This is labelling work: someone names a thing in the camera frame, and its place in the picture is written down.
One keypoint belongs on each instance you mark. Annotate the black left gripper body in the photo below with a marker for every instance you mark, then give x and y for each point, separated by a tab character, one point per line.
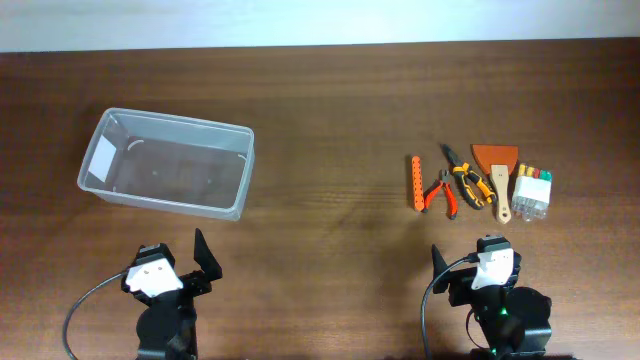
189	284

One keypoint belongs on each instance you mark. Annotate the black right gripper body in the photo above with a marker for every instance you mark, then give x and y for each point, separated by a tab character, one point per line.
459	286

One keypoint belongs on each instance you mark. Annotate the clear plastic storage container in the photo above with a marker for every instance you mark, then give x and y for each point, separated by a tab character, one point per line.
169	163

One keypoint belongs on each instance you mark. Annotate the clear box of coloured bits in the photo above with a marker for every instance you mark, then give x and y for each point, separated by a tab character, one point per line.
532	192

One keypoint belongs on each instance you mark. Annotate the orange scraper with wooden handle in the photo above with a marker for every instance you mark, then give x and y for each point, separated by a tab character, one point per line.
498	162

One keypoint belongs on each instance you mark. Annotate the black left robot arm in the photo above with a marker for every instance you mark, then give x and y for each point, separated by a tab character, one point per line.
166	329

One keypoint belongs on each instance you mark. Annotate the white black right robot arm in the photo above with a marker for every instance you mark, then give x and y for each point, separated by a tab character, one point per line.
514	320

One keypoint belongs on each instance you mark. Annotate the orange black long-nose pliers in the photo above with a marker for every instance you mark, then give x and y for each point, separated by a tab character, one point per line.
465	177

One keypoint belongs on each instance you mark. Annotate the orange perforated plastic bar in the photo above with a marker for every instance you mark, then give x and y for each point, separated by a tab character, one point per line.
417	184

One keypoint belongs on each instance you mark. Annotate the red handled side cutters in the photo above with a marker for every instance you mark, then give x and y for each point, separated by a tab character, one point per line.
442	184

